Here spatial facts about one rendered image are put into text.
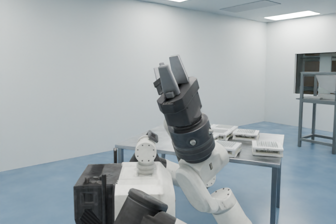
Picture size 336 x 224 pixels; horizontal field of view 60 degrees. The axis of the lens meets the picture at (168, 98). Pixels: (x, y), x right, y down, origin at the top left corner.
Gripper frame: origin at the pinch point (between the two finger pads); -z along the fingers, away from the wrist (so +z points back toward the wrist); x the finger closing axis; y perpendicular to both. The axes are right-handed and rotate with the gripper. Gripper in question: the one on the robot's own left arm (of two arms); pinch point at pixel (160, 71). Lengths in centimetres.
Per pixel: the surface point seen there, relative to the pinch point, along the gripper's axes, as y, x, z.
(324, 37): -674, -257, -97
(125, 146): -42, -159, 19
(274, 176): -112, -62, 80
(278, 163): -114, -56, 71
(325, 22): -679, -242, -131
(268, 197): -204, -165, 129
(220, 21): -468, -369, -215
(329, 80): -476, -184, 13
